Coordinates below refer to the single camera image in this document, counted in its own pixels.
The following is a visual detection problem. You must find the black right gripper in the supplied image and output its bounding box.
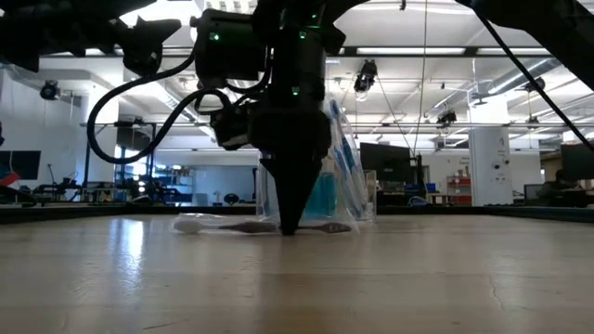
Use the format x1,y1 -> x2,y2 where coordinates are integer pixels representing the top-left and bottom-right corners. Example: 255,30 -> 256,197
249,96 -> 331,236

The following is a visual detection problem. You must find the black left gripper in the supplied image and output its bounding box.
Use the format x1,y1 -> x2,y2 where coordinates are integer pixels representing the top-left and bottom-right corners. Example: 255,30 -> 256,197
115,18 -> 182,78

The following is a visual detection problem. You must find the purple white toothbrush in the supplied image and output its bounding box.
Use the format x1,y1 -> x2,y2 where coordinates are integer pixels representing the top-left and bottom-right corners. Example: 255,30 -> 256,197
171,212 -> 358,236

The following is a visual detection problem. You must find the clear acrylic organizer box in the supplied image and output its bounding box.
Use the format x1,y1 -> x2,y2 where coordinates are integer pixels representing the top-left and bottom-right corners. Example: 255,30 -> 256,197
253,164 -> 378,223

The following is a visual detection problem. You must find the black monitor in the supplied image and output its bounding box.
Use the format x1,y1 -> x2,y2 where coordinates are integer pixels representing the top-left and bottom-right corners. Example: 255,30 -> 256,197
0,149 -> 42,181
359,142 -> 413,185
560,143 -> 594,182

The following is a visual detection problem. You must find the black metal rack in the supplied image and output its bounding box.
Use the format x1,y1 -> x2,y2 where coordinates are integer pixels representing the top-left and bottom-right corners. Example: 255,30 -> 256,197
81,121 -> 159,201

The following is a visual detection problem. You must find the red storage shelf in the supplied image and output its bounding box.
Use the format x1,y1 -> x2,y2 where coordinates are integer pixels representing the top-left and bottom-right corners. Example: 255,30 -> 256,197
445,174 -> 473,206

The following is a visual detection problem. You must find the white round pillar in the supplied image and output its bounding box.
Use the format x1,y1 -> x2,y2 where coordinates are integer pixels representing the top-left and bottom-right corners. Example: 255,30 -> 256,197
468,127 -> 511,207

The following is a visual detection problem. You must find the person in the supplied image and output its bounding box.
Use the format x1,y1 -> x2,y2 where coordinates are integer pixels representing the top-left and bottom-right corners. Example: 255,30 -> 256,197
537,168 -> 584,208

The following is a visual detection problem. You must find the white ceiling air duct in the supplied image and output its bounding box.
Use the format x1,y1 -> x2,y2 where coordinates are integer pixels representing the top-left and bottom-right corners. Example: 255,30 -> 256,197
123,62 -> 231,143

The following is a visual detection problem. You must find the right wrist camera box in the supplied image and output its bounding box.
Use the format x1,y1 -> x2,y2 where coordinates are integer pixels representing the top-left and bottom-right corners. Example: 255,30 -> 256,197
208,98 -> 255,151

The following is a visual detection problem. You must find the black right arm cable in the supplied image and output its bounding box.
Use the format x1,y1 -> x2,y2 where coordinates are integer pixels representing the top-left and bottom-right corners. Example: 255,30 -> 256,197
85,45 -> 236,165
471,7 -> 594,153

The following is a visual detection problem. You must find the black overhead gantry frame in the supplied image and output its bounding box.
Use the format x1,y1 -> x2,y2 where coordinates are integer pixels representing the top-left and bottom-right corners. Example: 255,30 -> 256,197
83,45 -> 553,59

